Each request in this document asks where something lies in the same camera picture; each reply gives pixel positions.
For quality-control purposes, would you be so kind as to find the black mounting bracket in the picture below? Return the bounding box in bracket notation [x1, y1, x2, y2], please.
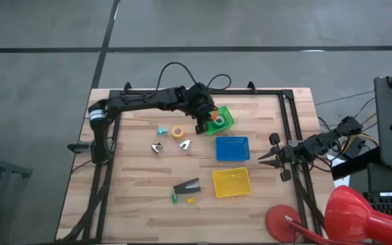
[67, 142, 92, 154]

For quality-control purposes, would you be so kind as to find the black bar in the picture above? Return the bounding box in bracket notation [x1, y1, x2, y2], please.
[331, 146, 382, 181]

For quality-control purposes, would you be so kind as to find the black aluminium rig frame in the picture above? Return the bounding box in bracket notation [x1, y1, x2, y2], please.
[54, 81, 326, 245]

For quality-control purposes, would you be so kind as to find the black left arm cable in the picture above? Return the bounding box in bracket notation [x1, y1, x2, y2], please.
[146, 61, 233, 101]

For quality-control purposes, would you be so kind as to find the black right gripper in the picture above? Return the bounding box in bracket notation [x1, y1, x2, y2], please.
[257, 132, 302, 182]

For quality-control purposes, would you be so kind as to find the green plastic basket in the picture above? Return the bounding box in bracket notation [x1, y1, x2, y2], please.
[204, 105, 235, 136]

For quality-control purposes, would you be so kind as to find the thin black cable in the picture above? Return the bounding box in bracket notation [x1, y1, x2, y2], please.
[314, 90, 376, 106]

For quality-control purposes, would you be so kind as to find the black keyboard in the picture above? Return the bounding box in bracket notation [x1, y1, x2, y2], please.
[363, 190, 392, 224]

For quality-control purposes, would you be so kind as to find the black stapler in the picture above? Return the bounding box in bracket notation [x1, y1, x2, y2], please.
[173, 177, 202, 195]

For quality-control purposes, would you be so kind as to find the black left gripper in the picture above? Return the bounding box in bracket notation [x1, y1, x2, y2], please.
[182, 82, 219, 135]

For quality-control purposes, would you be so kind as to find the blue plastic basket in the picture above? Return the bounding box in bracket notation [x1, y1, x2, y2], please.
[215, 136, 251, 162]

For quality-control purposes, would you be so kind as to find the white paper sheet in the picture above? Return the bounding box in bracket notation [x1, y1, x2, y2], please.
[328, 154, 352, 188]

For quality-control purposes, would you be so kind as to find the red desk lamp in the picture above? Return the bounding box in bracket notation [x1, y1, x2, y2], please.
[265, 185, 392, 245]

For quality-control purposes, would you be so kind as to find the yellow plastic basket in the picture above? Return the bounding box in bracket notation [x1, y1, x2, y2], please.
[212, 167, 252, 199]

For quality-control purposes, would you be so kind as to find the yellow cable bundle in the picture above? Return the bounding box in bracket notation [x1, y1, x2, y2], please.
[340, 112, 380, 154]

